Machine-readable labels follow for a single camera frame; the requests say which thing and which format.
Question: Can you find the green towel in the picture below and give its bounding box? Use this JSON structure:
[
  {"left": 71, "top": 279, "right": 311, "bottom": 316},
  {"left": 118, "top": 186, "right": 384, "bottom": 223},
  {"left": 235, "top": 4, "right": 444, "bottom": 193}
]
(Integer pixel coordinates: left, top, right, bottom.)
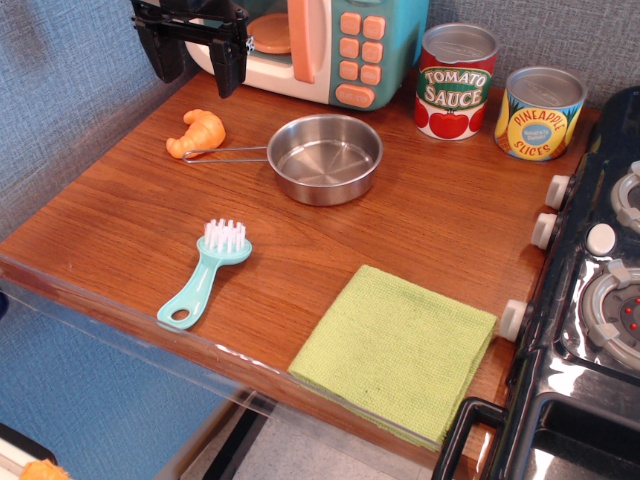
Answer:
[{"left": 288, "top": 265, "right": 497, "bottom": 451}]

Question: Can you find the orange object bottom left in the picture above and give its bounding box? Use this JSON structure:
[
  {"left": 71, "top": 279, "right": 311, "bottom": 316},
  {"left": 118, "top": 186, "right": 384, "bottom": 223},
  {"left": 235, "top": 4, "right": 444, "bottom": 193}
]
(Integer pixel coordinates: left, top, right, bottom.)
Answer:
[{"left": 19, "top": 459, "right": 71, "bottom": 480}]

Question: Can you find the orange microwave plate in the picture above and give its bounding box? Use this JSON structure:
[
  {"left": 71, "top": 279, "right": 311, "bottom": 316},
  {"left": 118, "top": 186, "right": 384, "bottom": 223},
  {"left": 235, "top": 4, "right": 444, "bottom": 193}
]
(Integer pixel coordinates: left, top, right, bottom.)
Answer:
[{"left": 247, "top": 12, "right": 291, "bottom": 55}]

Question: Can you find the pineapple slices can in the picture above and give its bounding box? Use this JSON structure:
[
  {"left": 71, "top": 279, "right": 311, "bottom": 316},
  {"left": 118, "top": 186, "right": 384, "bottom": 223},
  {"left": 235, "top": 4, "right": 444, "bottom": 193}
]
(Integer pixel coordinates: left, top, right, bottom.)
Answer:
[{"left": 494, "top": 66, "right": 587, "bottom": 162}]

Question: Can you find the white stove knob top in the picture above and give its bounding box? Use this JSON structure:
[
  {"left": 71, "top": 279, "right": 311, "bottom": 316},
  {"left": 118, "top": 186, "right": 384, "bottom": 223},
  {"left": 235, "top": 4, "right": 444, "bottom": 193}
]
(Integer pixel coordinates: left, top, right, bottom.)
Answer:
[{"left": 545, "top": 175, "right": 571, "bottom": 211}]

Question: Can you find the white stove knob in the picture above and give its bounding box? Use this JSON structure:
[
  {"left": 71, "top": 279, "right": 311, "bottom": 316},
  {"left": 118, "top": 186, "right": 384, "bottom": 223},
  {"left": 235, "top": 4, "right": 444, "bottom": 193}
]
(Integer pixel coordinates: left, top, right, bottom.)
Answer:
[
  {"left": 530, "top": 213, "right": 557, "bottom": 250},
  {"left": 499, "top": 299, "right": 528, "bottom": 342},
  {"left": 545, "top": 175, "right": 571, "bottom": 211}
]

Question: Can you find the orange toy croissant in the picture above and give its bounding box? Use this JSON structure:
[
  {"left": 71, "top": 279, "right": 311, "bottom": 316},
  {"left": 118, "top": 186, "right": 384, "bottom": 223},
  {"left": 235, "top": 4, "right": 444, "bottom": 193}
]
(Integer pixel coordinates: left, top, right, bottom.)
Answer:
[{"left": 165, "top": 109, "right": 226, "bottom": 159}]

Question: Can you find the teal dish brush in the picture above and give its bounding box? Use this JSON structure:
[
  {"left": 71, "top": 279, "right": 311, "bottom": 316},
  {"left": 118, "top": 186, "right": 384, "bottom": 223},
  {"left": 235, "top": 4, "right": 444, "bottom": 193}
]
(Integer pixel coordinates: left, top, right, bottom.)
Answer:
[{"left": 156, "top": 219, "right": 253, "bottom": 330}]

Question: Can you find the white stove knob bottom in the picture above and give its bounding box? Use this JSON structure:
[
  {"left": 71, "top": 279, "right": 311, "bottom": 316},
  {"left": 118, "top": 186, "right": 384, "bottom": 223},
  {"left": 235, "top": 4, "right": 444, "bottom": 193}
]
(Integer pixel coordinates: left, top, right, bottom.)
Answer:
[{"left": 499, "top": 299, "right": 528, "bottom": 342}]

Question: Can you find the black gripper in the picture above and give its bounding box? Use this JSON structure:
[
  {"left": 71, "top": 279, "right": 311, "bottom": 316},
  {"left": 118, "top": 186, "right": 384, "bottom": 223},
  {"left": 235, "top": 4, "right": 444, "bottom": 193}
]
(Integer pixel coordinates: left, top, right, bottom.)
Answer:
[{"left": 132, "top": 1, "right": 249, "bottom": 99}]

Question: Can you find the small steel pan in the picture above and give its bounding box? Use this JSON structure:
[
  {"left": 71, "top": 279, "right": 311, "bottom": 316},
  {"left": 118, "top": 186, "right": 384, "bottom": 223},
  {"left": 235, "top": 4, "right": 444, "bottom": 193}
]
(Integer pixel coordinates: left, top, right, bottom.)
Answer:
[{"left": 182, "top": 113, "right": 384, "bottom": 207}]

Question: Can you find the toy microwave teal and cream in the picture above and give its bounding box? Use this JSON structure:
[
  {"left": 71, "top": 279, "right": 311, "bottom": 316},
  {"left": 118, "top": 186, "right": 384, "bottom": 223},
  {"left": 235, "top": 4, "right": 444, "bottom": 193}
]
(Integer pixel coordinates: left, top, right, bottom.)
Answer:
[{"left": 183, "top": 0, "right": 430, "bottom": 112}]

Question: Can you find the black toy stove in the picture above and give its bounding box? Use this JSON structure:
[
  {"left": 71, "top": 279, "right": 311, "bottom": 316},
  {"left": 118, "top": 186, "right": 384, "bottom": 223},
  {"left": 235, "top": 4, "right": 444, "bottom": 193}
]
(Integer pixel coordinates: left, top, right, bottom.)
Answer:
[{"left": 433, "top": 87, "right": 639, "bottom": 479}]

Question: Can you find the tomato sauce can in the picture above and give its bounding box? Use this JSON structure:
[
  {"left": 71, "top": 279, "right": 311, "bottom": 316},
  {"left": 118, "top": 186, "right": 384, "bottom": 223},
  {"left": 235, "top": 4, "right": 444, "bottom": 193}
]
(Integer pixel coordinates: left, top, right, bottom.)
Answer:
[{"left": 414, "top": 23, "right": 499, "bottom": 141}]

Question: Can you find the white stove knob middle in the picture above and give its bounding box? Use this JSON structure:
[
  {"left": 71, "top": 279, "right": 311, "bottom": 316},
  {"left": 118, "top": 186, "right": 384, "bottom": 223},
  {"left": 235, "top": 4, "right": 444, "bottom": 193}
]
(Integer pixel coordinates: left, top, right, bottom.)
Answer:
[{"left": 530, "top": 213, "right": 557, "bottom": 250}]

